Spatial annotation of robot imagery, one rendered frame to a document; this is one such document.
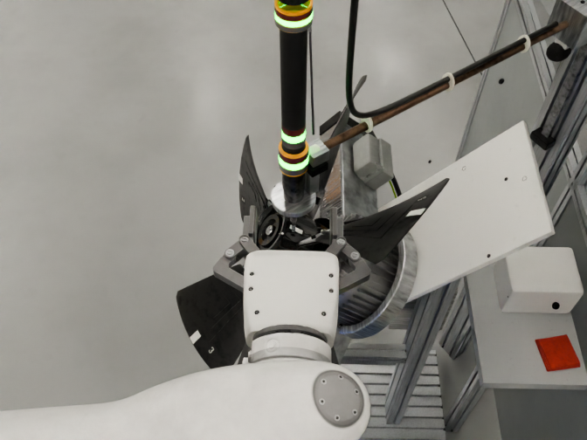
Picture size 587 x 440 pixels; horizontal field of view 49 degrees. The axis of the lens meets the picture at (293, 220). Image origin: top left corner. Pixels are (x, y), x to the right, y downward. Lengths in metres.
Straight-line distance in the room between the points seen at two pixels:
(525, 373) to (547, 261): 0.26
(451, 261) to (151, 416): 0.85
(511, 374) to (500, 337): 0.09
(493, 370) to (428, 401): 0.81
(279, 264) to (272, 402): 0.21
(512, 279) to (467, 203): 0.33
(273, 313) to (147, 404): 0.17
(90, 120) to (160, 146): 0.40
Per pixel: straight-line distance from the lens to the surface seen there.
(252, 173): 1.46
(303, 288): 0.66
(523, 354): 1.61
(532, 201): 1.21
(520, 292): 1.56
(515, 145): 1.30
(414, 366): 1.87
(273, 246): 1.21
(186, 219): 2.81
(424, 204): 1.04
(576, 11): 1.25
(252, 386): 0.50
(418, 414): 2.33
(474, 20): 3.86
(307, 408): 0.51
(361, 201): 1.45
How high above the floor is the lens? 2.25
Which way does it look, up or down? 54 degrees down
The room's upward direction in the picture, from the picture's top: straight up
